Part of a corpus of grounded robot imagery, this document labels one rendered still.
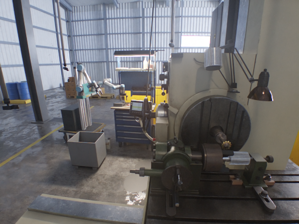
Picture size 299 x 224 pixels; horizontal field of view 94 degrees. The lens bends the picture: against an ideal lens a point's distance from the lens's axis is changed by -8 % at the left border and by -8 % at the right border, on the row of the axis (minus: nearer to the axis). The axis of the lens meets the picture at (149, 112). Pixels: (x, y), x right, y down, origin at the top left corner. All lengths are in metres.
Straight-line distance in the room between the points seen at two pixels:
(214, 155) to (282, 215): 0.51
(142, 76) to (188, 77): 2.24
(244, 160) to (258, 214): 0.32
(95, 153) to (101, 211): 1.54
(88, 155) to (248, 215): 2.42
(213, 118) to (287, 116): 0.69
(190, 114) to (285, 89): 0.82
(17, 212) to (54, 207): 1.30
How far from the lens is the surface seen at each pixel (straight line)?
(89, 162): 2.98
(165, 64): 1.59
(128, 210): 1.39
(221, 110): 1.26
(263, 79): 1.13
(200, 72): 1.28
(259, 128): 1.60
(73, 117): 3.81
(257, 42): 1.46
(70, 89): 9.42
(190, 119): 1.24
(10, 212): 2.90
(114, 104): 3.29
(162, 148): 1.03
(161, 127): 1.26
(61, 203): 1.58
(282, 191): 1.44
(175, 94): 1.28
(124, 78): 3.54
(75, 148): 2.94
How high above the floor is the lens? 1.82
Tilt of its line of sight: 18 degrees down
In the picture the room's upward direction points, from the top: straight up
